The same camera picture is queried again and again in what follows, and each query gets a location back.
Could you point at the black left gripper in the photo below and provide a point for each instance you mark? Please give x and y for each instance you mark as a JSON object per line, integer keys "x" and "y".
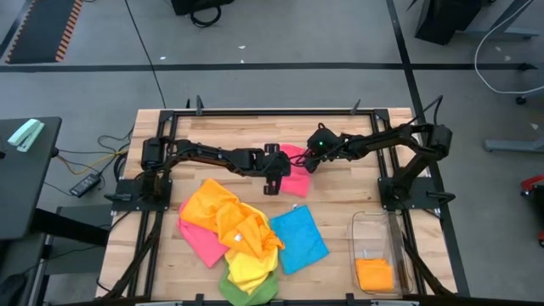
{"x": 274, "y": 163}

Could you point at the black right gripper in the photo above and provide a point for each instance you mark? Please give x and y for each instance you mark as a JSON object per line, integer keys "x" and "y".
{"x": 325, "y": 144}

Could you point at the pink microfiber towel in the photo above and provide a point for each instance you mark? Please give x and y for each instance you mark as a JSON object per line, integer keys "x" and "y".
{"x": 202, "y": 246}
{"x": 297, "y": 183}

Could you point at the clear plastic bin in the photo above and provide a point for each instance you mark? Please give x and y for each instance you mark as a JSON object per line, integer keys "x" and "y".
{"x": 374, "y": 238}

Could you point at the orange microfiber towel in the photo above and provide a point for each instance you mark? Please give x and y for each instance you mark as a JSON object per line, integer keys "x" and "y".
{"x": 374, "y": 276}
{"x": 204, "y": 204}
{"x": 251, "y": 234}

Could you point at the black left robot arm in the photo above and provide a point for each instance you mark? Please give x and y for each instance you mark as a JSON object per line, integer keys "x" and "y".
{"x": 200, "y": 151}

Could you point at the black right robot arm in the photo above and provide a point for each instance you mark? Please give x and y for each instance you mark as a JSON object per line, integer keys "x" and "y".
{"x": 382, "y": 140}

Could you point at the blue microfiber towel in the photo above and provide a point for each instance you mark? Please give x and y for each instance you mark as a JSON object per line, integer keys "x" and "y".
{"x": 299, "y": 240}

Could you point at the yellow microfiber towel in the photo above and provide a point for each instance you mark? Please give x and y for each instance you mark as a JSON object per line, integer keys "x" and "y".
{"x": 251, "y": 272}

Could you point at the green microfiber towel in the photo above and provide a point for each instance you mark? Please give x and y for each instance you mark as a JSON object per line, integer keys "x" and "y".
{"x": 263, "y": 293}

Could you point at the black equipment base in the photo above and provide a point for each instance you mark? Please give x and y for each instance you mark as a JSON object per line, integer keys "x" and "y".
{"x": 200, "y": 5}

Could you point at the black cabinet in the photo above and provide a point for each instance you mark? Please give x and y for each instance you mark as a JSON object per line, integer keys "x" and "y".
{"x": 446, "y": 19}

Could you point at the grey desk foot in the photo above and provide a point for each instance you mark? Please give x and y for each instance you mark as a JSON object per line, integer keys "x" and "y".
{"x": 514, "y": 145}

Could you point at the black desk foot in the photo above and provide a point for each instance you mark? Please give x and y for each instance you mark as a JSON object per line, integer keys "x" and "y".
{"x": 72, "y": 227}

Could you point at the black caster wheel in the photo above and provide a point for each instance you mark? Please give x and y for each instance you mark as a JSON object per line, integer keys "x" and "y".
{"x": 521, "y": 100}

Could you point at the red cart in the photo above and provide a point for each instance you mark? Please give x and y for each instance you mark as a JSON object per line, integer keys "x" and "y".
{"x": 533, "y": 183}

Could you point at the black side desk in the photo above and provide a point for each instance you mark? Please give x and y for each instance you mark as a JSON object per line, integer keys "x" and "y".
{"x": 25, "y": 191}

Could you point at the mint green stapler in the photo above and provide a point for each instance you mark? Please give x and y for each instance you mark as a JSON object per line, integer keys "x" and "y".
{"x": 25, "y": 135}

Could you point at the black orange-striped floor mat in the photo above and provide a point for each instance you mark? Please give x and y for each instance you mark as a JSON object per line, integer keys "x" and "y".
{"x": 42, "y": 30}

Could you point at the grey desk frame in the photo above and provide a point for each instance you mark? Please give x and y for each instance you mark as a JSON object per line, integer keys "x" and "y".
{"x": 501, "y": 33}

